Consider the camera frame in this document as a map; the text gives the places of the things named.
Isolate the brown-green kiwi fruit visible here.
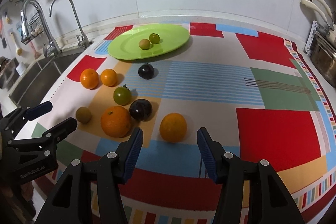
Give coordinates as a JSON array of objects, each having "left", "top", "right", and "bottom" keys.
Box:
[
  {"left": 138, "top": 39, "right": 151, "bottom": 50},
  {"left": 75, "top": 107, "right": 92, "bottom": 124}
]

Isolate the large orange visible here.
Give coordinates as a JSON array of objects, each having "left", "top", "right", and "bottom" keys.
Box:
[
  {"left": 80, "top": 68, "right": 99, "bottom": 90},
  {"left": 100, "top": 106, "right": 131, "bottom": 138}
]

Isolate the green tomato with stem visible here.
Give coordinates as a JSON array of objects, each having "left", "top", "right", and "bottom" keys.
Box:
[{"left": 113, "top": 85, "right": 132, "bottom": 106}]

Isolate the dark plum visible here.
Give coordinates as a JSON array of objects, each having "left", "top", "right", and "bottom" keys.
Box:
[
  {"left": 129, "top": 99, "right": 153, "bottom": 121},
  {"left": 138, "top": 63, "right": 155, "bottom": 80}
]

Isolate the small orange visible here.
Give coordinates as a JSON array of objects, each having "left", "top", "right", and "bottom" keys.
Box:
[{"left": 159, "top": 113, "right": 187, "bottom": 143}]

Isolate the small green fruit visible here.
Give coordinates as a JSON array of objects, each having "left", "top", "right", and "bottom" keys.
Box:
[{"left": 149, "top": 33, "right": 161, "bottom": 44}]

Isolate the stainless steel sink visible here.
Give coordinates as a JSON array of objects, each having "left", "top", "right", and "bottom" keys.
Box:
[{"left": 9, "top": 51, "right": 81, "bottom": 107}]

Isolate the large chrome pull-down faucet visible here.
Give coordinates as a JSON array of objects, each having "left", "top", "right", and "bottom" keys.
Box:
[{"left": 20, "top": 0, "right": 62, "bottom": 57}]

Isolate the slim curved chrome faucet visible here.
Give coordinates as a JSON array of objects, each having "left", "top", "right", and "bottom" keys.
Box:
[{"left": 49, "top": 0, "right": 92, "bottom": 48}]

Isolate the colourful patterned table mat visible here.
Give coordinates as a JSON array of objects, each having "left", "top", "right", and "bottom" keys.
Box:
[{"left": 33, "top": 23, "right": 335, "bottom": 223}]

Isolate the green plate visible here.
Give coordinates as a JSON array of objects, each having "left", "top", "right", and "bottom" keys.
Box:
[{"left": 108, "top": 24, "right": 190, "bottom": 60}]

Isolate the steel pot on rack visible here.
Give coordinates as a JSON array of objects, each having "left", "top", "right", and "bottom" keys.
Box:
[{"left": 309, "top": 35, "right": 336, "bottom": 88}]

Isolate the metal dish rack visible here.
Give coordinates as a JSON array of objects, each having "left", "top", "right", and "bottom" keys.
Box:
[{"left": 303, "top": 20, "right": 335, "bottom": 61}]

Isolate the wire sink caddy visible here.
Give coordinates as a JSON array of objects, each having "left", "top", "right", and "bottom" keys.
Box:
[{"left": 22, "top": 12, "right": 45, "bottom": 44}]

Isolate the cream pan handle lower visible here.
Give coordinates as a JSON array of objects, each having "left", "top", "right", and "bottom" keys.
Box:
[{"left": 300, "top": 0, "right": 329, "bottom": 26}]

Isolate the cream pan handle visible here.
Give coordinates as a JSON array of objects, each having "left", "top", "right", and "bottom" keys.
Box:
[
  {"left": 317, "top": 0, "right": 333, "bottom": 18},
  {"left": 300, "top": 0, "right": 329, "bottom": 26}
]

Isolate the cream pan handle upper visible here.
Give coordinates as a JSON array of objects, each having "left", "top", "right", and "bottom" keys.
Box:
[{"left": 317, "top": 0, "right": 333, "bottom": 18}]

